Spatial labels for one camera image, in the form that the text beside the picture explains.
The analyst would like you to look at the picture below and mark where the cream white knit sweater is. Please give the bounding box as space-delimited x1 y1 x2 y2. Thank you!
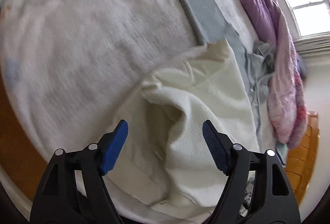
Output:
106 39 259 223

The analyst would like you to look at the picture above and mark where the pink floral quilt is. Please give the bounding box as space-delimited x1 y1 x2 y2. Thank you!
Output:
264 0 308 149

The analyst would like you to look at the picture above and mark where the white fuzzy bed blanket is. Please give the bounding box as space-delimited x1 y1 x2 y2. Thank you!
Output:
1 0 201 160

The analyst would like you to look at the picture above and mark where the light grey blue garment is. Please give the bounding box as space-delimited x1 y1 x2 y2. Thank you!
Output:
180 0 275 133

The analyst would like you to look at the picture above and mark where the window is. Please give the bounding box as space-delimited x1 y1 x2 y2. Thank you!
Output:
285 0 329 38

